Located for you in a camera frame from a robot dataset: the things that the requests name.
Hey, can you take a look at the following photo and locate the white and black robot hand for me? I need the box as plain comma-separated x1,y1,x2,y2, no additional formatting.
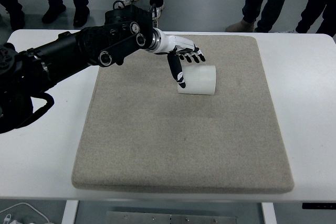
147,28,205,89

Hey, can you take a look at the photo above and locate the white ribbed cup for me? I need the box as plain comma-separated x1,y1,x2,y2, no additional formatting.
177,65,216,95

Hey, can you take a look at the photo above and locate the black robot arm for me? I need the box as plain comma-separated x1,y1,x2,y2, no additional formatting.
1,5,153,133

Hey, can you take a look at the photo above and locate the white and grey sneaker right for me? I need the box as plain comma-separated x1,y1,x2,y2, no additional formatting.
152,3,165,12

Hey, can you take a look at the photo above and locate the tan suede boot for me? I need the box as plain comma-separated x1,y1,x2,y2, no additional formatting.
225,19,255,33

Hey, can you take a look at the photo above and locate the black leather shoe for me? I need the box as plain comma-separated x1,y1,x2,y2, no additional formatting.
41,5,66,24
73,7,90,28

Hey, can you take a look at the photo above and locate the beige felt mat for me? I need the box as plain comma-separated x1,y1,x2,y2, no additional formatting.
72,35,294,194

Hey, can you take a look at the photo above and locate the black table control panel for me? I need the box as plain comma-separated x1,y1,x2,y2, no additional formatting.
302,202,336,210

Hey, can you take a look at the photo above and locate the white cable under table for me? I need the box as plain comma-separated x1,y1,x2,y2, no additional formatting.
0,202,50,224

